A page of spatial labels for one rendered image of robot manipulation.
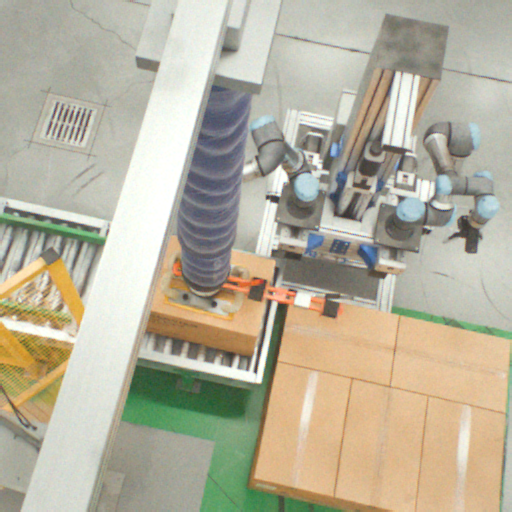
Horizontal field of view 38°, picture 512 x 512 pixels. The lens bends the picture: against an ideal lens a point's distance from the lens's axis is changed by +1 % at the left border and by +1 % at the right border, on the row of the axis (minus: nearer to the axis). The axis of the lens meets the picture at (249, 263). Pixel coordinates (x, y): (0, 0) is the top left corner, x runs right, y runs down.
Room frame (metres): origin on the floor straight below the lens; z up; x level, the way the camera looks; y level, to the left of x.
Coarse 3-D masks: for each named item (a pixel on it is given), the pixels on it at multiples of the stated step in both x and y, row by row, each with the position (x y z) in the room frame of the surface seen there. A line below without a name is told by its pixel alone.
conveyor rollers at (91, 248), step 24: (24, 240) 1.37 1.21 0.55; (72, 240) 1.42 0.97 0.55; (0, 264) 1.22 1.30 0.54; (72, 264) 1.29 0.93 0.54; (24, 288) 1.10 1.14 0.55; (0, 312) 0.96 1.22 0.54; (264, 312) 1.21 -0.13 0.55; (168, 336) 0.99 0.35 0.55; (216, 360) 0.91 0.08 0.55; (240, 360) 0.93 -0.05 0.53
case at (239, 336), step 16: (176, 240) 1.37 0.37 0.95; (240, 256) 1.34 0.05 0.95; (256, 256) 1.36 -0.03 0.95; (256, 272) 1.28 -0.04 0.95; (272, 272) 1.29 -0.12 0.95; (160, 288) 1.11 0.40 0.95; (160, 304) 1.03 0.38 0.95; (256, 304) 1.12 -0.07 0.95; (160, 320) 0.99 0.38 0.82; (176, 320) 0.98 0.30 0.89; (192, 320) 0.98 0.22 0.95; (208, 320) 0.99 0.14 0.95; (224, 320) 1.01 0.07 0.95; (240, 320) 1.02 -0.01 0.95; (256, 320) 1.04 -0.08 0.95; (176, 336) 0.98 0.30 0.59; (192, 336) 0.98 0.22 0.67; (208, 336) 0.97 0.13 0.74; (224, 336) 0.97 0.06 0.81; (240, 336) 0.96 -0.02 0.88; (256, 336) 0.96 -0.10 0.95; (240, 352) 0.96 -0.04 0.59
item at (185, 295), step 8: (176, 288) 1.11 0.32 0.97; (184, 288) 1.12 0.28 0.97; (184, 296) 1.07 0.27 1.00; (168, 304) 1.03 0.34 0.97; (176, 304) 1.04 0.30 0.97; (184, 304) 1.04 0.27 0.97; (208, 304) 1.06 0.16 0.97; (216, 304) 1.06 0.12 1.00; (200, 312) 1.02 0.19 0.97; (208, 312) 1.03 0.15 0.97; (216, 312) 1.03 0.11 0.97; (224, 312) 1.04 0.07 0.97; (232, 312) 1.05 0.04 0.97
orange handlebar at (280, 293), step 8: (176, 264) 1.19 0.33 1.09; (176, 272) 1.15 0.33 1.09; (232, 280) 1.17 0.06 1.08; (240, 280) 1.17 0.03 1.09; (232, 288) 1.13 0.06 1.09; (240, 288) 1.13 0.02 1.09; (272, 288) 1.16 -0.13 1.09; (280, 288) 1.17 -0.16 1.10; (272, 296) 1.12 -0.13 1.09; (280, 296) 1.13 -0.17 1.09
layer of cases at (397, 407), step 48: (288, 336) 1.11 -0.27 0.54; (336, 336) 1.15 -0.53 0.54; (384, 336) 1.20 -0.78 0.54; (432, 336) 1.25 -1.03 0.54; (480, 336) 1.30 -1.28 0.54; (288, 384) 0.85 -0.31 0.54; (336, 384) 0.90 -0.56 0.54; (384, 384) 0.95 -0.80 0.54; (432, 384) 0.99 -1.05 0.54; (480, 384) 1.04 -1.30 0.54; (288, 432) 0.61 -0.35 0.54; (336, 432) 0.66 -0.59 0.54; (384, 432) 0.70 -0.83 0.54; (432, 432) 0.75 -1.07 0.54; (480, 432) 0.80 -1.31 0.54; (288, 480) 0.39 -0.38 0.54; (336, 480) 0.43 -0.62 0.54; (384, 480) 0.47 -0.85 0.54; (432, 480) 0.52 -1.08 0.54; (480, 480) 0.56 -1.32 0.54
